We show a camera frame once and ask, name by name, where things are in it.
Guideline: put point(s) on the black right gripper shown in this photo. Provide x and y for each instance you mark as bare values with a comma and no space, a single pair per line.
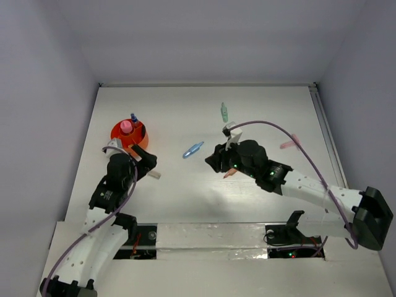
219,156

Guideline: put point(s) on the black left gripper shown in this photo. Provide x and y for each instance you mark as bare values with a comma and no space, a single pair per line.
146,164

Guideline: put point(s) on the clear glue bottle blue cap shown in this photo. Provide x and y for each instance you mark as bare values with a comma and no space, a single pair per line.
135,122

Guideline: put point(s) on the pink cap crayon bottle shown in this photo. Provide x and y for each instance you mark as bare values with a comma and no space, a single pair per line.
126,127

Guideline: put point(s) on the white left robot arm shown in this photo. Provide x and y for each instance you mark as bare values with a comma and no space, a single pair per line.
105,228

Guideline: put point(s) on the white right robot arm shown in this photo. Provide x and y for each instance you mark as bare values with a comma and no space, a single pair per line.
361,215

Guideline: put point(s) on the grey white eraser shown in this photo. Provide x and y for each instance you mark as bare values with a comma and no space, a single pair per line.
154,174

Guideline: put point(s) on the orange highlighter pen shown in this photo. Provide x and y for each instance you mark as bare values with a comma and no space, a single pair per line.
230,172

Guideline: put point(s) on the orange round desk organizer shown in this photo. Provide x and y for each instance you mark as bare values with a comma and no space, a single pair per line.
129,140

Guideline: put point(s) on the blue highlighter pen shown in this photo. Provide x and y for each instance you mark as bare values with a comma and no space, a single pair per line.
192,150

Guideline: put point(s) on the green highlighter pen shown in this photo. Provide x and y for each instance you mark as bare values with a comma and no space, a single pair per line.
224,112

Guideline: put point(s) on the pink highlighter pen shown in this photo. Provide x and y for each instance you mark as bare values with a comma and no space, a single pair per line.
294,142

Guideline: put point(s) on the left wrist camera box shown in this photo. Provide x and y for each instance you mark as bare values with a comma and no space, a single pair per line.
114,146

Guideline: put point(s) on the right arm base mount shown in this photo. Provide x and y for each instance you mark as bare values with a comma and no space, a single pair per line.
285,241

